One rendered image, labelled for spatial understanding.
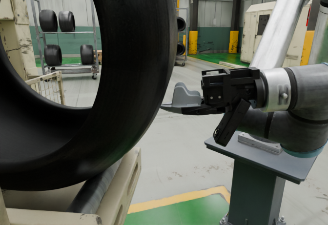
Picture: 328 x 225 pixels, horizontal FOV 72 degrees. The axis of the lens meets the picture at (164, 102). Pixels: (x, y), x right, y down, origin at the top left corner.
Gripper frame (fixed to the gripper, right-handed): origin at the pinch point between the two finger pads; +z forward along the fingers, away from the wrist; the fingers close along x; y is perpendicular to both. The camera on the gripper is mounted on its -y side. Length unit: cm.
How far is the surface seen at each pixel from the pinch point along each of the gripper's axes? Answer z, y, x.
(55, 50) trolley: 305, 10, -474
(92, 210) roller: 12.1, -10.4, 18.5
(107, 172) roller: 12.5, -9.5, 9.2
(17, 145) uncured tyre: 37.1, -5.4, 2.1
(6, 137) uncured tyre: 40.2, -3.5, 1.2
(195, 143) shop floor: -6, -104, -179
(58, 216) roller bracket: 13.5, -6.0, 24.3
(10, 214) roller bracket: 20.5, -5.2, 24.5
